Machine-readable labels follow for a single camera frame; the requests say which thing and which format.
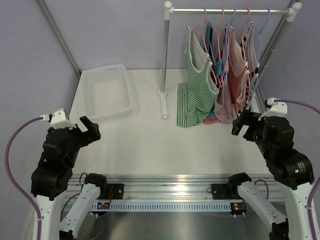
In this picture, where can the green striped tank top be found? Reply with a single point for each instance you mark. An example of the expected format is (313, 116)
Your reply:
(197, 96)

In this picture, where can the pink lilac tank top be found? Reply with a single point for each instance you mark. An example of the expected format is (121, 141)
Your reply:
(224, 109)

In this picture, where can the blue tank top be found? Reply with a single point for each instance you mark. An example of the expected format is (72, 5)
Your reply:
(218, 71)

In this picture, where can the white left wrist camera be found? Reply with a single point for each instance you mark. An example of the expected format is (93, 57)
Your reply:
(58, 119)

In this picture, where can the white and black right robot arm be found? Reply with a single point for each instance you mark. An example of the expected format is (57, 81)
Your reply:
(291, 169)

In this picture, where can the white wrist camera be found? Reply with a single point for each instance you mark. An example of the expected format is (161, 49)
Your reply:
(58, 119)
(276, 107)

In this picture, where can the white slotted cable duct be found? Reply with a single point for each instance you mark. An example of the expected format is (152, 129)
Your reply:
(128, 206)

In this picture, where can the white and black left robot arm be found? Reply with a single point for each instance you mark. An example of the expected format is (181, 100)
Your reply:
(49, 181)

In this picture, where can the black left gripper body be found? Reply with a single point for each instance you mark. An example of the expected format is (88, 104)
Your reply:
(85, 137)

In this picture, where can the aluminium mounting rail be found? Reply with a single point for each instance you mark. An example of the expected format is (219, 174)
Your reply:
(172, 187)

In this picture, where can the black white striped tank top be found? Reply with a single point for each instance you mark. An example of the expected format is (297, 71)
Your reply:
(252, 63)

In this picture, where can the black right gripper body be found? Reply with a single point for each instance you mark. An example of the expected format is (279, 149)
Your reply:
(254, 132)

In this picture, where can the pink hanger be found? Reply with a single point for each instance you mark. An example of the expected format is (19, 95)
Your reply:
(244, 39)
(220, 45)
(212, 74)

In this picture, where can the white plastic laundry basket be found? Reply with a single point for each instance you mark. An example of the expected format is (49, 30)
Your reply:
(107, 93)

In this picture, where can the silver white clothes rack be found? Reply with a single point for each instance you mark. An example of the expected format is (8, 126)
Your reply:
(288, 14)

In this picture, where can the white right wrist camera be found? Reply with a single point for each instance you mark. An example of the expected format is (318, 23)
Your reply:
(276, 107)

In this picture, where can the light blue end hanger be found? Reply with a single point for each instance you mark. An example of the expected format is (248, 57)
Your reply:
(259, 32)

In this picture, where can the red striped tank top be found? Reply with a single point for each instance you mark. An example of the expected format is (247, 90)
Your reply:
(237, 74)

